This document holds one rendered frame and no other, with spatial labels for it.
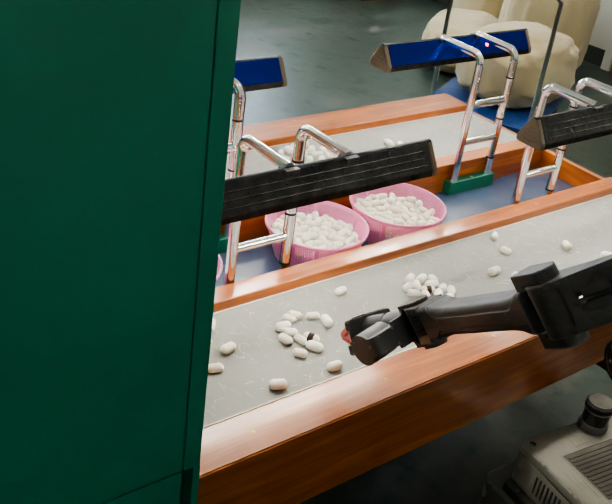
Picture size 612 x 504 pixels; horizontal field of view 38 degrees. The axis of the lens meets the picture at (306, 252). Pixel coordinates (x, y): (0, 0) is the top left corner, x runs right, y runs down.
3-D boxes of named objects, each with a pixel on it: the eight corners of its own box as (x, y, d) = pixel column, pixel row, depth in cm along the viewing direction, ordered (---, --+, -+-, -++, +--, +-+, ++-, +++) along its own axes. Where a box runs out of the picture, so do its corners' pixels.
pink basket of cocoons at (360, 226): (381, 254, 235) (387, 222, 230) (330, 295, 214) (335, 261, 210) (296, 219, 245) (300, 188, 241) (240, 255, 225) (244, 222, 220)
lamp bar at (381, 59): (530, 54, 285) (536, 31, 281) (387, 73, 249) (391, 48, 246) (512, 46, 290) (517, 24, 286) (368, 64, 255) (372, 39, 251)
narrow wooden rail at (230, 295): (615, 214, 279) (626, 183, 274) (74, 388, 176) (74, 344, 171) (601, 207, 283) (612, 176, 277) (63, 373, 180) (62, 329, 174)
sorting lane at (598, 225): (708, 240, 257) (711, 234, 255) (147, 458, 154) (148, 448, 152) (622, 196, 276) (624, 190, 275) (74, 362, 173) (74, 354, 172)
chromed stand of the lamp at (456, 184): (492, 184, 283) (527, 48, 260) (448, 195, 271) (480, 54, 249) (450, 160, 295) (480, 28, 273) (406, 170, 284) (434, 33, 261)
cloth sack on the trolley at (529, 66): (587, 102, 512) (607, 36, 492) (507, 122, 467) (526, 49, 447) (511, 70, 546) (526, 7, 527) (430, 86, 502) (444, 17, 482)
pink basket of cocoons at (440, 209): (459, 244, 245) (467, 214, 240) (388, 266, 230) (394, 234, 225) (395, 203, 262) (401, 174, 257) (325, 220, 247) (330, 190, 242)
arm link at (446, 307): (601, 331, 115) (565, 256, 114) (568, 351, 113) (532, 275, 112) (446, 340, 155) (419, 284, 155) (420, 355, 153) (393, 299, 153)
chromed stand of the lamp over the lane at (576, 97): (593, 242, 256) (642, 96, 234) (549, 257, 245) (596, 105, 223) (542, 213, 269) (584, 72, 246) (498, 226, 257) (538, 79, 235)
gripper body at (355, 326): (341, 321, 163) (366, 317, 157) (383, 308, 169) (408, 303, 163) (351, 356, 163) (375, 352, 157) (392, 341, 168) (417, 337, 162)
